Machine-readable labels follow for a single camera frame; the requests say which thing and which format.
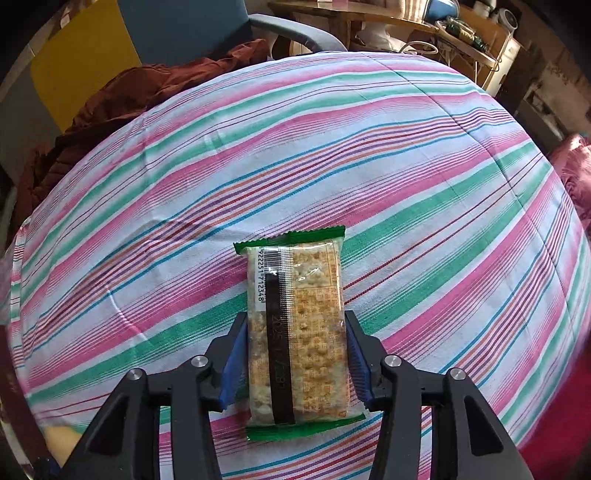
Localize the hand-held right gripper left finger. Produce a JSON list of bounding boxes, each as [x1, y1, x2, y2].
[[62, 313, 250, 480]]

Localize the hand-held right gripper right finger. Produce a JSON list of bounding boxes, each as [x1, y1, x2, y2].
[[344, 310, 529, 480]]

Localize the green-edged cracker packet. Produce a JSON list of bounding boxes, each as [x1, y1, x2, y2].
[[233, 225, 366, 442]]

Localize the red blanket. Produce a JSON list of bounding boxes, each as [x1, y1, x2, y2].
[[519, 351, 591, 480]]

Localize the pink quilt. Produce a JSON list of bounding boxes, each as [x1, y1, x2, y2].
[[546, 133, 591, 223]]

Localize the dark red jacket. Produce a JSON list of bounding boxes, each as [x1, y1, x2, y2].
[[17, 39, 271, 223]]

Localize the white bag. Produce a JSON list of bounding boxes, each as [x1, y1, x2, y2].
[[359, 17, 403, 52]]

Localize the grey yellow blue chair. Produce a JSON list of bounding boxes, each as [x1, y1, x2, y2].
[[0, 0, 348, 145]]

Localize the brown cardboard box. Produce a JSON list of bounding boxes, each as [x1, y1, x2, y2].
[[462, 9, 523, 89]]

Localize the green bottle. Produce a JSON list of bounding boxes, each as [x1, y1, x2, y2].
[[438, 15, 491, 52]]

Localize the wooden desk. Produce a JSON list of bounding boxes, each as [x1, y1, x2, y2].
[[267, 0, 523, 89]]

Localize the blue round container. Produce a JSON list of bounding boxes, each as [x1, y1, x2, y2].
[[424, 0, 461, 25]]

